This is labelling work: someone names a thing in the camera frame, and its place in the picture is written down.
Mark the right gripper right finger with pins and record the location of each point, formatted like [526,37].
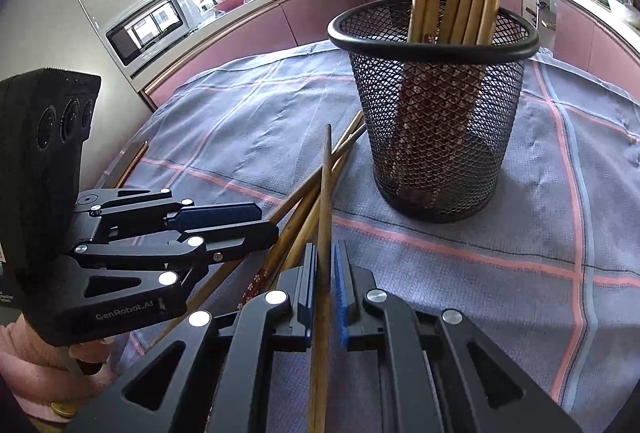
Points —
[357,327]

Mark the red bowl on counter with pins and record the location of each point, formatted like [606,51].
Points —
[226,6]

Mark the black mesh utensil cup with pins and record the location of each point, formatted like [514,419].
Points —
[439,116]

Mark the pink sleeve left forearm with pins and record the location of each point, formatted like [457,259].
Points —
[49,386]

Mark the white microwave oven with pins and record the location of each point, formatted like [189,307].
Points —
[147,30]

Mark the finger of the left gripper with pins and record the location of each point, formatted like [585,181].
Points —
[235,241]
[196,217]

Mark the left hand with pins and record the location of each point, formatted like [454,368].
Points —
[92,352]

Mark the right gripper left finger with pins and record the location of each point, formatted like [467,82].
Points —
[299,282]

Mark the blue plaid tablecloth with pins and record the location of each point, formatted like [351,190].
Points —
[549,269]

